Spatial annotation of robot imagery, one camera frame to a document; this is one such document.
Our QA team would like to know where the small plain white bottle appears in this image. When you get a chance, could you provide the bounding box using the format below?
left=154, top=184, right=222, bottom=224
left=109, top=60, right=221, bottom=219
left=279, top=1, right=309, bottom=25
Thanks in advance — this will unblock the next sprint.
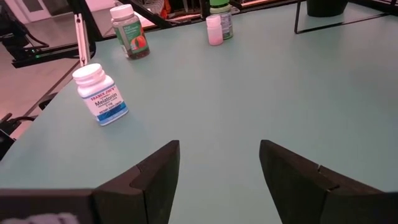
left=205, top=14, right=224, bottom=47

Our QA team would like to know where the aluminium frame post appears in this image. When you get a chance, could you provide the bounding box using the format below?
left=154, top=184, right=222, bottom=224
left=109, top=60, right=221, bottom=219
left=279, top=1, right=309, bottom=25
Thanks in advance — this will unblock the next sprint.
left=73, top=12, right=91, bottom=68

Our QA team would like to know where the green-capped medicine bottle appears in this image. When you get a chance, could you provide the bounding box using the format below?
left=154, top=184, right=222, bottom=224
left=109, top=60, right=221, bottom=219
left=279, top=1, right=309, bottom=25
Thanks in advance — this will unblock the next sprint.
left=208, top=0, right=234, bottom=40

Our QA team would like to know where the white melatonin bottle blue label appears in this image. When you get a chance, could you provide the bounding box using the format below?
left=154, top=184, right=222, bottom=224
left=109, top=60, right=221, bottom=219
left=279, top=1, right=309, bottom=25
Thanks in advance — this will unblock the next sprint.
left=72, top=63, right=129, bottom=127

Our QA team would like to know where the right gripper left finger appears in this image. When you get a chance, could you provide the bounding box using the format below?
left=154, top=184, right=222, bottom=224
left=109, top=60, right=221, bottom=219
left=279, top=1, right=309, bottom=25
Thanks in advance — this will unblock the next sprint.
left=93, top=139, right=181, bottom=224

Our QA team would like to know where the white-capped gummy bottle green label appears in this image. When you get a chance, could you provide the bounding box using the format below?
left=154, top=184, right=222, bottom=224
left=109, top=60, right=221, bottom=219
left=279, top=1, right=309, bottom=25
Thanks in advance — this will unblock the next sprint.
left=109, top=4, right=150, bottom=60

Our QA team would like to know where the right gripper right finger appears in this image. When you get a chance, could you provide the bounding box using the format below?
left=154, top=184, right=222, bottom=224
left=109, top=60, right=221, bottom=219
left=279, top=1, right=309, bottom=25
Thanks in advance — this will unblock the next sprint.
left=259, top=139, right=387, bottom=224

